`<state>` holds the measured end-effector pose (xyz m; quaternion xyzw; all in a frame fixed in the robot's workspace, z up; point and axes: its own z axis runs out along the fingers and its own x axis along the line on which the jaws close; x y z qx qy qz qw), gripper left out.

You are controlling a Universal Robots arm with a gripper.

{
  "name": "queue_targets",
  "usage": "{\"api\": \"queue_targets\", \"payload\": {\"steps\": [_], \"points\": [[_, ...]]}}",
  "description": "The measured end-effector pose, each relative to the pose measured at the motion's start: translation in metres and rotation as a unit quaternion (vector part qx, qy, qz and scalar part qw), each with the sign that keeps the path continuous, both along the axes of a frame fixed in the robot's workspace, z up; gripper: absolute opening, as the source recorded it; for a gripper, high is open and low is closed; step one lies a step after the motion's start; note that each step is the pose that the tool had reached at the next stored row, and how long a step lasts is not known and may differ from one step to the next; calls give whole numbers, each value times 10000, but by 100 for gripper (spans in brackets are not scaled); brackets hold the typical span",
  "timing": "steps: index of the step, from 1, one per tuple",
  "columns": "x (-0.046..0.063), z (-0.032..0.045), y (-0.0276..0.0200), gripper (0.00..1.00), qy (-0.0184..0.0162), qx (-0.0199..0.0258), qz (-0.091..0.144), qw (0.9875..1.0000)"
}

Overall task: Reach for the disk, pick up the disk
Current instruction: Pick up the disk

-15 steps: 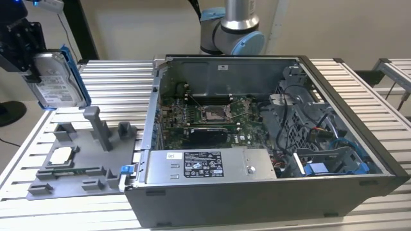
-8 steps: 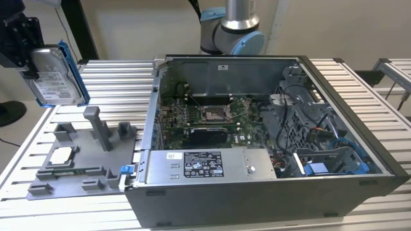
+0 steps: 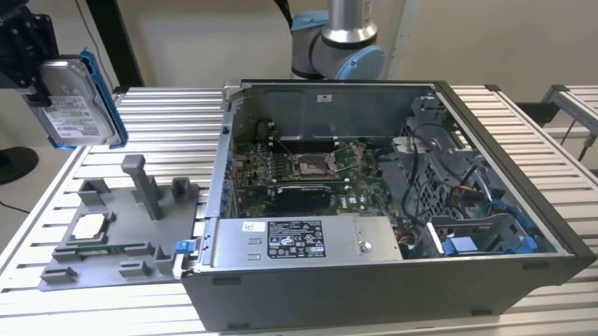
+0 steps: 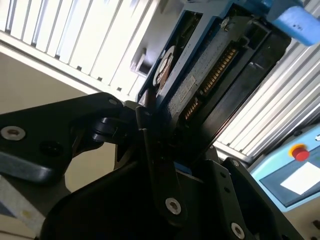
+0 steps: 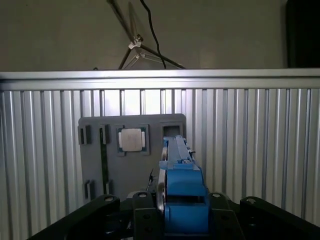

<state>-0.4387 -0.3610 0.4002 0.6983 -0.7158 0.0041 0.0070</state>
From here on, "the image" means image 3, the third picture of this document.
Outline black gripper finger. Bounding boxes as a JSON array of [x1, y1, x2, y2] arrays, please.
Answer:
[[20, 59, 53, 108]]

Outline black RAM slot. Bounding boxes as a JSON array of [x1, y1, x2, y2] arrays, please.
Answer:
[[270, 137, 340, 148]]

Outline CPU socket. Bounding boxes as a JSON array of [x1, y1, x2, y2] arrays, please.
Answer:
[[290, 153, 331, 179]]

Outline black graphics card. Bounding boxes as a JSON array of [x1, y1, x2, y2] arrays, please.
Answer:
[[274, 185, 335, 215]]

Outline yellow and red wire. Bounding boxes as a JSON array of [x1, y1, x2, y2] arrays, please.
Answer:
[[450, 164, 482, 208]]

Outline black upright post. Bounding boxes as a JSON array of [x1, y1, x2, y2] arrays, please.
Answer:
[[85, 0, 146, 88]]

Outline black round stand base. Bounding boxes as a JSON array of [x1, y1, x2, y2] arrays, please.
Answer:
[[0, 146, 41, 186]]

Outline dark grey PC case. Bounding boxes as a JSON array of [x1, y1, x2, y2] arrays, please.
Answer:
[[179, 78, 598, 332]]

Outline thin black wall cable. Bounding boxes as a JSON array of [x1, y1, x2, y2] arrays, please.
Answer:
[[73, 0, 117, 92]]

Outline blue wire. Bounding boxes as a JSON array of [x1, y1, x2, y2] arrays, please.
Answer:
[[479, 199, 534, 242]]

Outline slatted metal side table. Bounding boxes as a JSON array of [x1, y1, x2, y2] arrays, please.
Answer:
[[541, 83, 598, 132]]

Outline thin metal locking lever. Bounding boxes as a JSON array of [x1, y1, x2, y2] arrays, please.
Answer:
[[274, 136, 300, 158]]

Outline silver CPU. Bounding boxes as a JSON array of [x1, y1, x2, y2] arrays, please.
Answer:
[[68, 212, 116, 242]]

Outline black box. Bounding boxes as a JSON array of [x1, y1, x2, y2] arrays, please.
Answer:
[[515, 101, 561, 125]]

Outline silver power supply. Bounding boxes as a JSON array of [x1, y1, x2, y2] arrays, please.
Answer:
[[210, 215, 406, 264]]

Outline green motherboard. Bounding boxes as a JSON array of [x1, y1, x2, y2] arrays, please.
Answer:
[[231, 136, 398, 220]]

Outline expansion slot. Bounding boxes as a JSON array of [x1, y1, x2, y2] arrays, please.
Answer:
[[270, 177, 351, 185]]

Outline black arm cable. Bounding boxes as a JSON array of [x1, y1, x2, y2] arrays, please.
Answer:
[[272, 0, 296, 27]]

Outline black floor cable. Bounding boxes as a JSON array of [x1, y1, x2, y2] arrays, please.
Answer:
[[0, 199, 29, 214]]

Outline metal disk bay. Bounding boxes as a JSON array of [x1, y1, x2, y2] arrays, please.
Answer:
[[427, 213, 538, 258]]

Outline blue plastic bracket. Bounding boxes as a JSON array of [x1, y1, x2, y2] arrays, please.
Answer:
[[438, 237, 482, 256]]

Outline perforated metal drive cage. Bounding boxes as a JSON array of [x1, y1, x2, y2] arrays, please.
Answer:
[[378, 94, 529, 225]]

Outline metal socket cover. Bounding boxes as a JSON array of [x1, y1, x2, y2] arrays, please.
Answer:
[[334, 145, 370, 171]]

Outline hard disk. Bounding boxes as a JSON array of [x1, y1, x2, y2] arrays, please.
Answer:
[[29, 47, 129, 151]]

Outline grey plastic parts rack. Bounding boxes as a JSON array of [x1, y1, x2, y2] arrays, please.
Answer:
[[36, 153, 203, 292]]

